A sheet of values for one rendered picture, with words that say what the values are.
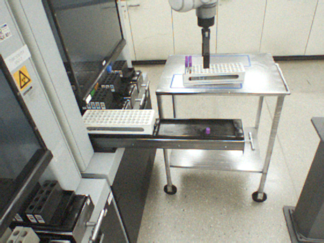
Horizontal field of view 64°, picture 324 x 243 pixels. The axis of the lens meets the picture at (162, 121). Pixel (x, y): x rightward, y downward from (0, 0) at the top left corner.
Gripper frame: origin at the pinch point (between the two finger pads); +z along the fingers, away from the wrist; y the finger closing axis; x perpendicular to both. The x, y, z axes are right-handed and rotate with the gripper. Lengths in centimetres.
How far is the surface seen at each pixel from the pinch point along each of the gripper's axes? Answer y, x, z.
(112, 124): -40, 38, 6
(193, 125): -35.1, 6.6, 12.5
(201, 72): -3.0, 2.3, 5.1
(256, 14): 188, -65, 35
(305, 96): 107, -103, 93
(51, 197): -75, 48, 6
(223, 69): -1.3, -8.3, 4.7
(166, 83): -2.0, 19.8, 10.8
